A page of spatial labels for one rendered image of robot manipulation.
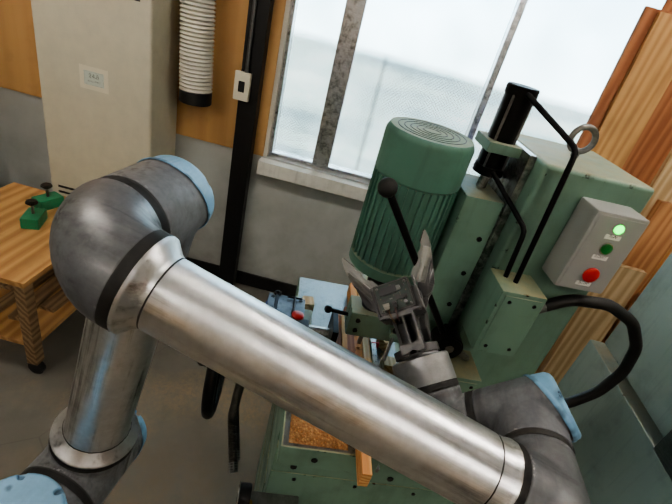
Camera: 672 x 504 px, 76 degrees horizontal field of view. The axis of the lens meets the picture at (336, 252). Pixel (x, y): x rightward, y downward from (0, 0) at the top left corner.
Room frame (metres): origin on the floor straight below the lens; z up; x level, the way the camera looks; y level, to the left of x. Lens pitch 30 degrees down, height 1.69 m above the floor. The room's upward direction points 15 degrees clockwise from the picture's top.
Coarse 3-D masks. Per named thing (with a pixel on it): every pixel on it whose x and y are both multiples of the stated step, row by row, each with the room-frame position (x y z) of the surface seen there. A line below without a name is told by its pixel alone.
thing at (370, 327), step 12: (360, 300) 0.86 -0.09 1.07; (348, 312) 0.84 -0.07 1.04; (360, 312) 0.82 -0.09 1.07; (372, 312) 0.83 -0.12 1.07; (348, 324) 0.81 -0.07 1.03; (360, 324) 0.81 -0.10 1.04; (372, 324) 0.82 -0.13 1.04; (384, 324) 0.82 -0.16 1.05; (372, 336) 0.82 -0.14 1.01; (384, 336) 0.82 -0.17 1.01
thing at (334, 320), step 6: (330, 318) 0.89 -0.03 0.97; (336, 318) 0.86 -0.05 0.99; (330, 324) 0.87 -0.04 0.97; (336, 324) 0.84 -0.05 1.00; (318, 330) 0.84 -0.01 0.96; (324, 330) 0.85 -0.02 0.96; (330, 330) 0.85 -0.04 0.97; (336, 330) 0.82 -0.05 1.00; (324, 336) 0.84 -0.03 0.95; (330, 336) 0.82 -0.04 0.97; (336, 336) 0.81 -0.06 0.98
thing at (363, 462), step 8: (352, 288) 1.09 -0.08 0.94; (360, 344) 0.86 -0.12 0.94; (360, 352) 0.83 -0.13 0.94; (360, 456) 0.54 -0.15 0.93; (368, 456) 0.55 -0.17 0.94; (360, 464) 0.53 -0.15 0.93; (368, 464) 0.53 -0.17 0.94; (360, 472) 0.52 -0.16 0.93; (368, 472) 0.51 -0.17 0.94; (360, 480) 0.51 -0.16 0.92; (368, 480) 0.51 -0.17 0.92
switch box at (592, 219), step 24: (576, 216) 0.76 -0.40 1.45; (600, 216) 0.72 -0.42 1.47; (624, 216) 0.73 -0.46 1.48; (576, 240) 0.73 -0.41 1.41; (600, 240) 0.72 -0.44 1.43; (624, 240) 0.73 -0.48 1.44; (552, 264) 0.75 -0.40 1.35; (576, 264) 0.72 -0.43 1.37; (600, 264) 0.73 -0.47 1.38; (576, 288) 0.73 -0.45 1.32; (600, 288) 0.73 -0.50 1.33
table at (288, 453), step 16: (304, 288) 1.08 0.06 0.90; (320, 288) 1.10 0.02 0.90; (336, 288) 1.13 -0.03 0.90; (320, 304) 1.03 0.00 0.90; (336, 304) 1.05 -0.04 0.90; (320, 320) 0.95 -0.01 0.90; (288, 416) 0.62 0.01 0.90; (288, 432) 0.58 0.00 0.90; (288, 448) 0.55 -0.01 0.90; (304, 448) 0.55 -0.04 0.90; (320, 448) 0.56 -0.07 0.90; (352, 448) 0.58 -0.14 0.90; (288, 464) 0.55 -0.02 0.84; (304, 464) 0.55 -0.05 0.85; (320, 464) 0.56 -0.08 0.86; (336, 464) 0.56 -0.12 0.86; (352, 464) 0.57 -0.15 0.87
